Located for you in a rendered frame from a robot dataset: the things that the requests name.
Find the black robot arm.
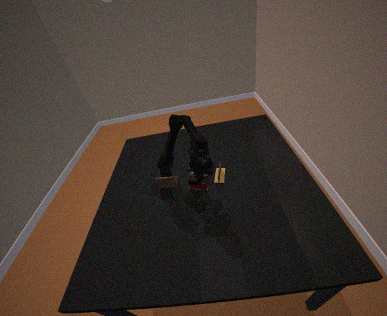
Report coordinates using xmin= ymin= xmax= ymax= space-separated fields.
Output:
xmin=157 ymin=115 xmax=215 ymax=178

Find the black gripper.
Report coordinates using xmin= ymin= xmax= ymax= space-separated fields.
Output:
xmin=188 ymin=162 xmax=203 ymax=186

